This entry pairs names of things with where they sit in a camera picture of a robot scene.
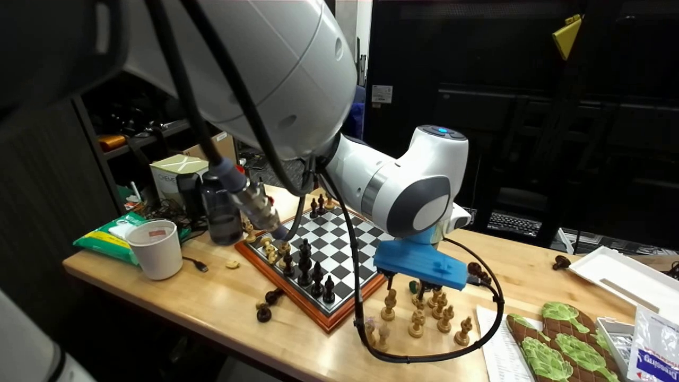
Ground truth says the green wipes package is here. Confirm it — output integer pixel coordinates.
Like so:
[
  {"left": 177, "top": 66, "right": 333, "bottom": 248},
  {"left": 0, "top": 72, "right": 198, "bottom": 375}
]
[{"left": 71, "top": 211, "right": 155, "bottom": 267}]

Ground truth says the tall dark chess piece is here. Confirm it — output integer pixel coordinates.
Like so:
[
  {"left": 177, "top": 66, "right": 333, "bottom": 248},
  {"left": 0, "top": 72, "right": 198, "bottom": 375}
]
[{"left": 296, "top": 238, "right": 314, "bottom": 284}]

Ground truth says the small black plug cable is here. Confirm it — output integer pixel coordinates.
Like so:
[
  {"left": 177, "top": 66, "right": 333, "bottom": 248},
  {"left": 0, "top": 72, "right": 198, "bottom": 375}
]
[{"left": 181, "top": 254, "right": 212, "bottom": 276}]

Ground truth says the cable with metal connector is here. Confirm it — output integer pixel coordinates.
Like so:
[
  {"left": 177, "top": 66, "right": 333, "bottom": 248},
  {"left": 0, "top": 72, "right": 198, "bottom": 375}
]
[{"left": 145, "top": 0, "right": 293, "bottom": 241}]

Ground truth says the white Chemex box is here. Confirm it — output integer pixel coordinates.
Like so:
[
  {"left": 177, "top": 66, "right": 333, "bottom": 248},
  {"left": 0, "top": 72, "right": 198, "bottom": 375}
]
[{"left": 149, "top": 154, "right": 210, "bottom": 211}]

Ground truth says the white paper sheet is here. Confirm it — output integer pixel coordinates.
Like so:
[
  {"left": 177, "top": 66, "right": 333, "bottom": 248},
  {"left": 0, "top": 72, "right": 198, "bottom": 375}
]
[{"left": 473, "top": 303, "right": 539, "bottom": 382}]

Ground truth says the white tray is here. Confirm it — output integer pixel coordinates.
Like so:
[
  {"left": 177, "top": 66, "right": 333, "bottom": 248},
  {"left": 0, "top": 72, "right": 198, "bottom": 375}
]
[{"left": 568, "top": 245, "right": 679, "bottom": 320}]

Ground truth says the clear plastic container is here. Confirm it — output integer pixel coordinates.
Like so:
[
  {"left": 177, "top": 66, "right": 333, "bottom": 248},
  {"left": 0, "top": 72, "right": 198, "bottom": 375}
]
[{"left": 593, "top": 316, "right": 638, "bottom": 366}]

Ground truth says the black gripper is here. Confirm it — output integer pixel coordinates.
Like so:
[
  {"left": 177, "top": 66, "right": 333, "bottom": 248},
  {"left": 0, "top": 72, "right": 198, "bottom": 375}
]
[{"left": 408, "top": 276, "right": 449, "bottom": 300}]

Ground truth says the black looping cable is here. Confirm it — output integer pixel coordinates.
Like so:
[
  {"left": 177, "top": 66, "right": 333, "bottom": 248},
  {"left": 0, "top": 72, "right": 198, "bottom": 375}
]
[{"left": 330, "top": 167, "right": 507, "bottom": 366}]

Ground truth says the chess board with orange frame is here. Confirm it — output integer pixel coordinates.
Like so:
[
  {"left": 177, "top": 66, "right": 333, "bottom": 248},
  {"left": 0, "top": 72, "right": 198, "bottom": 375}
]
[{"left": 234, "top": 192, "right": 398, "bottom": 336}]

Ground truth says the dark transparent bottle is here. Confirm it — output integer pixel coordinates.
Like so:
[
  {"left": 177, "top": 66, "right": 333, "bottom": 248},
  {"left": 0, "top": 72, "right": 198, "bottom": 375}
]
[{"left": 199, "top": 167, "right": 244, "bottom": 248}]

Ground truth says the white sign on black panel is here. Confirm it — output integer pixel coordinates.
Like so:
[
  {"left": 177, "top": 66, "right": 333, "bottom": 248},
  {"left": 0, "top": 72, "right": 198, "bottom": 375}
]
[{"left": 369, "top": 82, "right": 395, "bottom": 108}]

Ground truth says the small orange object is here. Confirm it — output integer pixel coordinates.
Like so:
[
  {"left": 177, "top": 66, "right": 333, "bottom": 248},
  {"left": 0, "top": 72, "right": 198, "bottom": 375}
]
[{"left": 97, "top": 134, "right": 129, "bottom": 154}]

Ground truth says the green and brown mat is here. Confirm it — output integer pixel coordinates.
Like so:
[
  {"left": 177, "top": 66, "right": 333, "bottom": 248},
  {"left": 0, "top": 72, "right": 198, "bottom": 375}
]
[{"left": 504, "top": 301, "right": 623, "bottom": 382}]

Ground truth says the yellow triangular flag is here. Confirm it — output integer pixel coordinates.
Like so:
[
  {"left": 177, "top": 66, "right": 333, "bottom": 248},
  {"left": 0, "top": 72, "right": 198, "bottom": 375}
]
[{"left": 551, "top": 12, "right": 586, "bottom": 61}]

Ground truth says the white packet with blue print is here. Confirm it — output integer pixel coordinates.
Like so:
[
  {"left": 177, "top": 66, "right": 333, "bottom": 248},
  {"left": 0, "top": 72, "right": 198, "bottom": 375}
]
[{"left": 626, "top": 306, "right": 679, "bottom": 382}]

